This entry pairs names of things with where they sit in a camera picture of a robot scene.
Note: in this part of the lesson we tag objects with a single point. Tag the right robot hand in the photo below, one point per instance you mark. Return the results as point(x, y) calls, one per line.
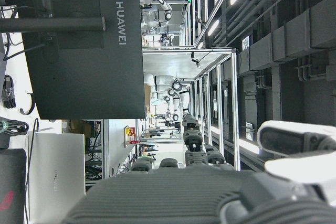
point(170, 197)

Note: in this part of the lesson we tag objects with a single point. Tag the red yellow warning sign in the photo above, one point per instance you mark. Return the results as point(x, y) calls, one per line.
point(130, 134)

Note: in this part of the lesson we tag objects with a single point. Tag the silver laptop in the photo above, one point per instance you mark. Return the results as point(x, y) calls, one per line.
point(57, 171)

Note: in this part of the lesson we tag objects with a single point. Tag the black Huawei monitor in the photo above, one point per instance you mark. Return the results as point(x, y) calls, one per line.
point(84, 82)

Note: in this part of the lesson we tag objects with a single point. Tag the black red laptop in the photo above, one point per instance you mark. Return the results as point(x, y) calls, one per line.
point(13, 182)

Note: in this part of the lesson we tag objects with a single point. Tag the grey ventilation duct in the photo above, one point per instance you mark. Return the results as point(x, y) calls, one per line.
point(296, 35)

